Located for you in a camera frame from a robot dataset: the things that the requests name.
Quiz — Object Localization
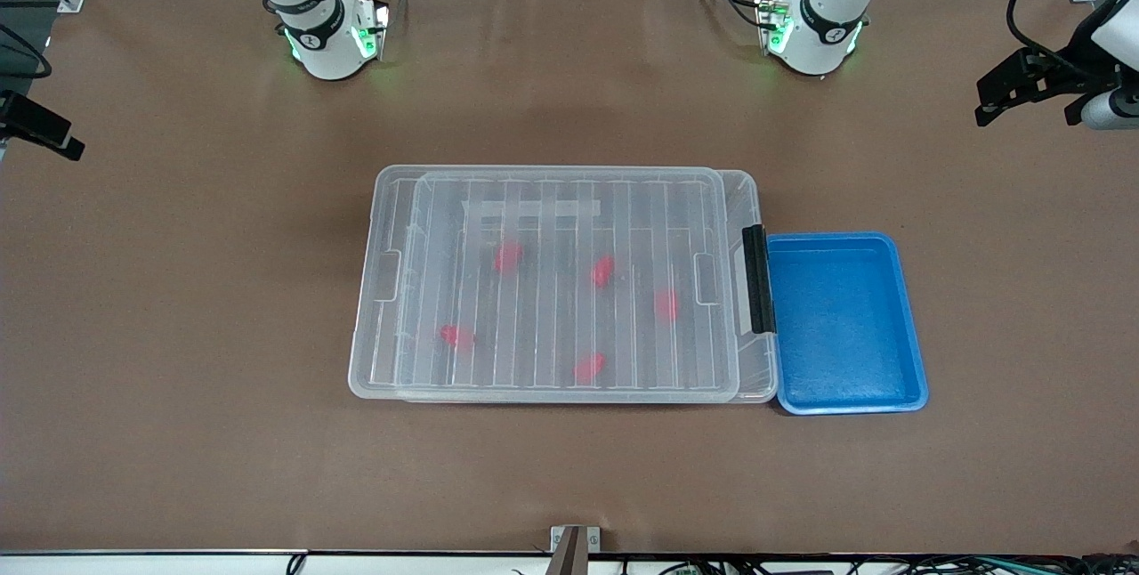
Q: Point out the clear plastic storage box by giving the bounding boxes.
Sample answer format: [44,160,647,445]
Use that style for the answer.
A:
[396,167,780,404]

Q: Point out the metal table edge bracket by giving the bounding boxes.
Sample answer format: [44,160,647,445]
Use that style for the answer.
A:
[550,526,602,575]

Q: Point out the blue plastic tray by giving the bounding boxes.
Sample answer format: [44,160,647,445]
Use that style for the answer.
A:
[767,232,930,417]

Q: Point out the black box latch handle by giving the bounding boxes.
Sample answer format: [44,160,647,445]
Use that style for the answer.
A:
[743,225,775,335]

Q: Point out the clear ribbed plastic lid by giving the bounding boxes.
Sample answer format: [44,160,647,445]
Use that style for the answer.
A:
[349,164,741,404]

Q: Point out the brown table cover mat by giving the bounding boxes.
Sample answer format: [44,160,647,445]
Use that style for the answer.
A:
[0,0,1139,555]

